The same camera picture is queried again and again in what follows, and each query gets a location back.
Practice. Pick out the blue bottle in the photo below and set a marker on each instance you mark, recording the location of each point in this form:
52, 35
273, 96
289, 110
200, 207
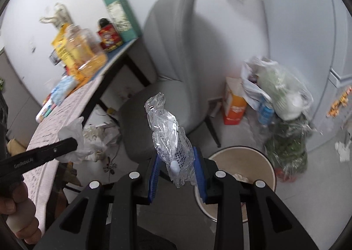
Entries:
266, 114

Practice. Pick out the white cabinet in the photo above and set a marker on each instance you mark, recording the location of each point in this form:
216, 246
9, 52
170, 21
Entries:
302, 19

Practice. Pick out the grey upholstered chair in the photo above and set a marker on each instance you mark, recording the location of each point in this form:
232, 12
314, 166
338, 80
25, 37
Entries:
176, 46

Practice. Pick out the white plastic bag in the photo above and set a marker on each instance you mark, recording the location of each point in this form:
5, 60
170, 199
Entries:
283, 87

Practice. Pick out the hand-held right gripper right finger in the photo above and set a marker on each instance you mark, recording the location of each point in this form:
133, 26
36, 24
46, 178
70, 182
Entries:
200, 178

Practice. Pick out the red tin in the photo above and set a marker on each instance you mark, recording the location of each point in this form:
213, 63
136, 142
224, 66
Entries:
110, 37

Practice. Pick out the blue printed clear plastic wrapper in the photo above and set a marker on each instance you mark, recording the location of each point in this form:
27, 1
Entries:
165, 129

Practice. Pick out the beige trash bin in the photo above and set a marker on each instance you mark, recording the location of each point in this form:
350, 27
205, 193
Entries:
247, 162

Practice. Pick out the green paper box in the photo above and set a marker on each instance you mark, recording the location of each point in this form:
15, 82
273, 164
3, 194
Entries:
121, 16

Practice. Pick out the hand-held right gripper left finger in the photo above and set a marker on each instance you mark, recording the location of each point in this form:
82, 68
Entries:
154, 181

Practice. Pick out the person's left hand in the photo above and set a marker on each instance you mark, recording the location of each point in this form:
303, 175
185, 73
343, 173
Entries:
16, 195

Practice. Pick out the yellow snack bag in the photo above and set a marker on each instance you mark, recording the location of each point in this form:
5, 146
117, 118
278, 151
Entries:
62, 52

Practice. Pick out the orange white carton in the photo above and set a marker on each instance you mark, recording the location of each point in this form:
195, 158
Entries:
235, 107

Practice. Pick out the crumpled white paper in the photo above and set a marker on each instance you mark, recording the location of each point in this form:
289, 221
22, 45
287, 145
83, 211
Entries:
101, 137
343, 151

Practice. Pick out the bag of green vegetables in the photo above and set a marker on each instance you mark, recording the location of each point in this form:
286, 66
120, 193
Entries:
288, 142

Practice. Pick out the white tissue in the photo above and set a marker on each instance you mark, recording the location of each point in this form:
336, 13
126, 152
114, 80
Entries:
74, 131

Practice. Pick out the long white wrap box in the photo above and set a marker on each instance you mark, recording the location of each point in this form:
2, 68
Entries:
45, 112

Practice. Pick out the colourful sticker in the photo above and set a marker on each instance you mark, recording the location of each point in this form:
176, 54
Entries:
339, 103

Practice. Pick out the large clear water jug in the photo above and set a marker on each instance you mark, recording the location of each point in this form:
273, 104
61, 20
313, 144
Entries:
85, 52

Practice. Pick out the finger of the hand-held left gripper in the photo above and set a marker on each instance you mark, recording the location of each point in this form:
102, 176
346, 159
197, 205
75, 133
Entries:
59, 149

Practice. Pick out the blue white tissue pack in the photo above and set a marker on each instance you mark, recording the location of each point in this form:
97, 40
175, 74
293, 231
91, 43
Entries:
63, 89

